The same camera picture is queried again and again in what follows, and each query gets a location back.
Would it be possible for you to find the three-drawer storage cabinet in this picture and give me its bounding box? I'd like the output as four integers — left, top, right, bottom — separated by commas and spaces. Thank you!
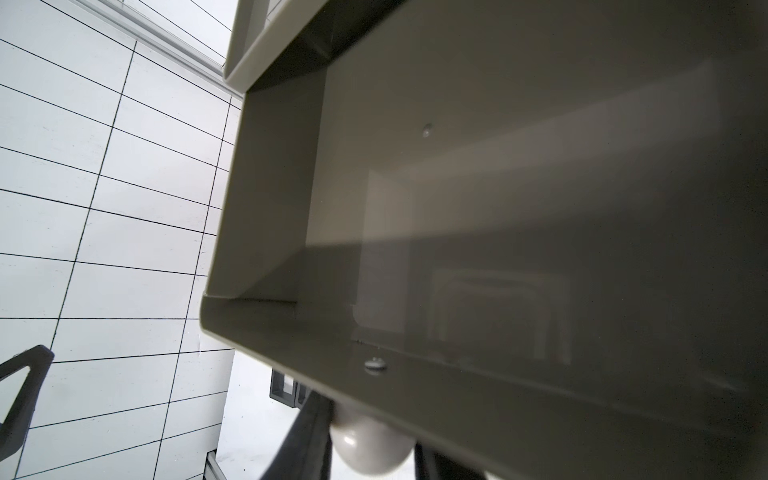
200, 1, 767, 479

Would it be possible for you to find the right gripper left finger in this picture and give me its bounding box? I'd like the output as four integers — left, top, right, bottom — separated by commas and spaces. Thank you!
1, 345, 55, 460

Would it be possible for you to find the black brooch box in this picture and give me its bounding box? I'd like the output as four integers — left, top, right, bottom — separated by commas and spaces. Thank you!
269, 370, 310, 409

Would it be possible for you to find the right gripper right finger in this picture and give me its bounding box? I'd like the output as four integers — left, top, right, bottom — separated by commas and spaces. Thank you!
261, 391, 333, 480

